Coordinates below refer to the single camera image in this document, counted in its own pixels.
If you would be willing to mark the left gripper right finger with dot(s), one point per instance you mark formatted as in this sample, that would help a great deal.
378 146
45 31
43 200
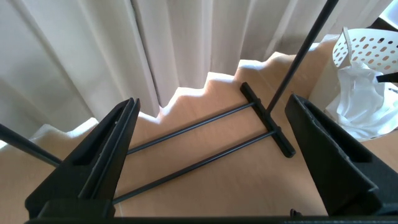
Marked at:
335 168

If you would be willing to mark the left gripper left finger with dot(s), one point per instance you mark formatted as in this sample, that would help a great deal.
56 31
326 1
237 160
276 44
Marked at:
93 168

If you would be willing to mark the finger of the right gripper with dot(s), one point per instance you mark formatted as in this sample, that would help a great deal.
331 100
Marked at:
390 77

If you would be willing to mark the white printed t-shirt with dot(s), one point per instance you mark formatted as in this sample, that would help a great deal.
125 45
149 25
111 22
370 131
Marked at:
360 105

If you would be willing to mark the white laundry basket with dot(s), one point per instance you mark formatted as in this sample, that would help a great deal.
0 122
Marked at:
373 46

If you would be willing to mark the black clothes rack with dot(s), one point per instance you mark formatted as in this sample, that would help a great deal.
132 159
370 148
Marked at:
267 119

